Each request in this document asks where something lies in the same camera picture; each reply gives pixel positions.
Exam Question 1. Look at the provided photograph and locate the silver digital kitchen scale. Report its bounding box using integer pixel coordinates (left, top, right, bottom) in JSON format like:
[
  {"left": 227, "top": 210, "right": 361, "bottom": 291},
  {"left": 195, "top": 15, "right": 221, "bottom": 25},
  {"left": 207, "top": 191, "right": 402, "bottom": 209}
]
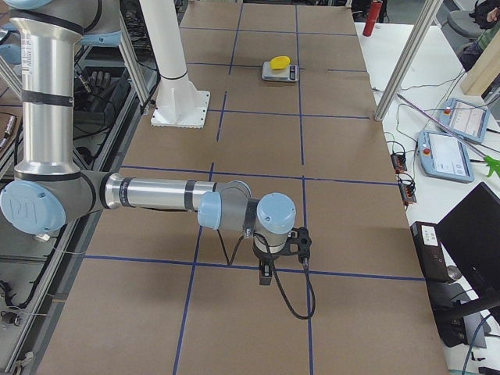
[{"left": 262, "top": 61, "right": 300, "bottom": 82}]

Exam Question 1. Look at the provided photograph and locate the aluminium frame post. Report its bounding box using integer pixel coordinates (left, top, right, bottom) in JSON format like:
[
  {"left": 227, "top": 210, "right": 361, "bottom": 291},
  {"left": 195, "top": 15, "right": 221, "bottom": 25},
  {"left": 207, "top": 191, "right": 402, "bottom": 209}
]
[{"left": 374, "top": 0, "right": 443, "bottom": 121}]

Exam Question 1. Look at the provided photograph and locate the orange circuit board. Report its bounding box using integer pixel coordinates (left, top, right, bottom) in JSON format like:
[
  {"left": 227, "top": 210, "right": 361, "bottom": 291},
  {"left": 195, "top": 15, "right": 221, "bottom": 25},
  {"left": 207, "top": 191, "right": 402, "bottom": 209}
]
[
  {"left": 388, "top": 141, "right": 407, "bottom": 173},
  {"left": 396, "top": 172, "right": 416, "bottom": 207}
]

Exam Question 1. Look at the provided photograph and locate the far teach pendant tablet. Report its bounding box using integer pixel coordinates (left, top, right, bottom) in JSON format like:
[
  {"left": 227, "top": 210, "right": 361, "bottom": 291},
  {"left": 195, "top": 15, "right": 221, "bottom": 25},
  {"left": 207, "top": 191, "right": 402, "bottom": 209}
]
[{"left": 439, "top": 98, "right": 491, "bottom": 144}]

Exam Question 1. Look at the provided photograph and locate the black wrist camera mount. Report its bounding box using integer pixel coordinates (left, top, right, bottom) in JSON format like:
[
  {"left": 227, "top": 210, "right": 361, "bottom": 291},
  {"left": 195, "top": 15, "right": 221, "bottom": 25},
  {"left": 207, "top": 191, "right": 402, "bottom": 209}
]
[{"left": 280, "top": 227, "right": 312, "bottom": 265}]

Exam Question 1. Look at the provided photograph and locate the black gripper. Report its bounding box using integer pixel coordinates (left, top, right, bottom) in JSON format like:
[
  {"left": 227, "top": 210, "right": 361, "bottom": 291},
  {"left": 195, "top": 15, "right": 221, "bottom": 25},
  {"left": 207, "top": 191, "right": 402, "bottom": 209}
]
[{"left": 252, "top": 241, "right": 280, "bottom": 286}]

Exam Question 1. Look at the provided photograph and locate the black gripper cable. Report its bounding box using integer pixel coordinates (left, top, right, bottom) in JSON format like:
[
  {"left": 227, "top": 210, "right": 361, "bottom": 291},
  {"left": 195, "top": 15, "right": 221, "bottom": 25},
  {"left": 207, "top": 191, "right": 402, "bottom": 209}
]
[{"left": 218, "top": 230, "right": 316, "bottom": 321}]

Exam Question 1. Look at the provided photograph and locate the thin metal rod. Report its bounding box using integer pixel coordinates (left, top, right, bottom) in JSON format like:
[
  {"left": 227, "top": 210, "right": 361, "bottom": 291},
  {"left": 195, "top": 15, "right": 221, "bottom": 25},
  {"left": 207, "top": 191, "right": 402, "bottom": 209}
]
[{"left": 397, "top": 92, "right": 500, "bottom": 157}]

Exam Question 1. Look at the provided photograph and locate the wooden beam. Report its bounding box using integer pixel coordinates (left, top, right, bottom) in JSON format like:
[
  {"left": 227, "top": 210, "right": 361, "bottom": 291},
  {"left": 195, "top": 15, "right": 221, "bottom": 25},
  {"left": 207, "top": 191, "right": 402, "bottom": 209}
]
[{"left": 460, "top": 32, "right": 500, "bottom": 96}]

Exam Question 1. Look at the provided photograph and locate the black monitor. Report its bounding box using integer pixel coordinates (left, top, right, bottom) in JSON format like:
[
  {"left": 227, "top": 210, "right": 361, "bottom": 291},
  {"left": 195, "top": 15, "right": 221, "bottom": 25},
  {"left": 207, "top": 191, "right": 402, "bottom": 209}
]
[{"left": 437, "top": 182, "right": 499, "bottom": 296}]

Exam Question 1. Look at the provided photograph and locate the upper orange circuit board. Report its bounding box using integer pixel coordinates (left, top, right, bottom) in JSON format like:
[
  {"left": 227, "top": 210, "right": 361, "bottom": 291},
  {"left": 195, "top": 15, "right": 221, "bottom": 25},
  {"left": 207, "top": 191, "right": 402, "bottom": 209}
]
[{"left": 388, "top": 141, "right": 407, "bottom": 173}]

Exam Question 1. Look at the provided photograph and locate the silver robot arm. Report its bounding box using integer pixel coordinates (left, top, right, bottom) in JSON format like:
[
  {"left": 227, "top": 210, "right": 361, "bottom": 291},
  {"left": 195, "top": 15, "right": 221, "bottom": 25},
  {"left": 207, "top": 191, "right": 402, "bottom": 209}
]
[{"left": 1, "top": 1, "right": 296, "bottom": 285}]

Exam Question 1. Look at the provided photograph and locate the green plastic clamp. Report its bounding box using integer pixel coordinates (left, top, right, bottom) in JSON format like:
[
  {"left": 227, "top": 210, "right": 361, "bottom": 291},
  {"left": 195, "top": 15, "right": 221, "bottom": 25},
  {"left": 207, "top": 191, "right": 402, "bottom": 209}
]
[{"left": 483, "top": 155, "right": 500, "bottom": 177}]

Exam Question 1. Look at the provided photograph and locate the lower orange circuit board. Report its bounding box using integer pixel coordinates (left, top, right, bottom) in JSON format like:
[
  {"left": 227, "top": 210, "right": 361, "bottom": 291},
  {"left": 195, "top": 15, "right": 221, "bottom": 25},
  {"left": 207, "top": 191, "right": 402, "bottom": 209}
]
[{"left": 396, "top": 172, "right": 416, "bottom": 207}]

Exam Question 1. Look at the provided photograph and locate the red bottle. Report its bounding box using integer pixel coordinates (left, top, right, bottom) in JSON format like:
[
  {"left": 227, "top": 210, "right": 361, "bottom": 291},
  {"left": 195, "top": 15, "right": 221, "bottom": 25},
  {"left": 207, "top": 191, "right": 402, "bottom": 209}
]
[{"left": 362, "top": 0, "right": 383, "bottom": 37}]

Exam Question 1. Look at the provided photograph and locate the yellow mango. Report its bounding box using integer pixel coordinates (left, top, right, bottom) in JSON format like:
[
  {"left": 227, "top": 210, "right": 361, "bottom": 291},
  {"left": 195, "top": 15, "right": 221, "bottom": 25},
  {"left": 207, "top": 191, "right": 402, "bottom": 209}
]
[{"left": 270, "top": 55, "right": 291, "bottom": 70}]

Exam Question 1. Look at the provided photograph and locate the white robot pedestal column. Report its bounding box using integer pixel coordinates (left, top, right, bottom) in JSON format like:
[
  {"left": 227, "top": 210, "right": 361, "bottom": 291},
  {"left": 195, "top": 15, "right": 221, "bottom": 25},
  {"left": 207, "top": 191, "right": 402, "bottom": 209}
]
[{"left": 140, "top": 0, "right": 210, "bottom": 128}]

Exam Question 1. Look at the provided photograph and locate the near teach pendant tablet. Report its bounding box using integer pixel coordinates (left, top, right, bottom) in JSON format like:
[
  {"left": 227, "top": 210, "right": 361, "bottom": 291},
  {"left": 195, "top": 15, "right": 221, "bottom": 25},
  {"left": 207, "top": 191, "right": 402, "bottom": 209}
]
[{"left": 417, "top": 130, "right": 474, "bottom": 183}]

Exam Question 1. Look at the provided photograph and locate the teach pendant tablet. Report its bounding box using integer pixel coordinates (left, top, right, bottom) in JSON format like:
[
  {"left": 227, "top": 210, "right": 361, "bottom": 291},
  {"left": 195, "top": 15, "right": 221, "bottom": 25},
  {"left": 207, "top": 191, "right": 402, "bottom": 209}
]
[
  {"left": 439, "top": 98, "right": 491, "bottom": 144},
  {"left": 417, "top": 130, "right": 474, "bottom": 183}
]

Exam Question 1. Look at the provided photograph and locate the black mini computer box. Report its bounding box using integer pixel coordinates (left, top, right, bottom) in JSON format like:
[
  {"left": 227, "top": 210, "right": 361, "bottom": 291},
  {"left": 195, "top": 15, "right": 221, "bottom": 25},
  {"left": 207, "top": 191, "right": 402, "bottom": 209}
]
[{"left": 410, "top": 221, "right": 454, "bottom": 284}]

